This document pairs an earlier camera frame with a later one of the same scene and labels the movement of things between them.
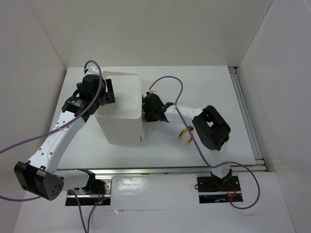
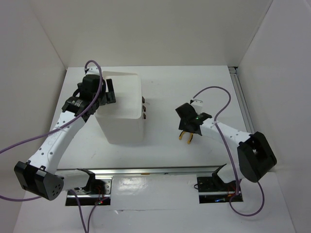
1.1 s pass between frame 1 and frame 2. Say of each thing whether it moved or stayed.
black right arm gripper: moved
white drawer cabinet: stayed
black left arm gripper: stayed
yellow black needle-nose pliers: stayed
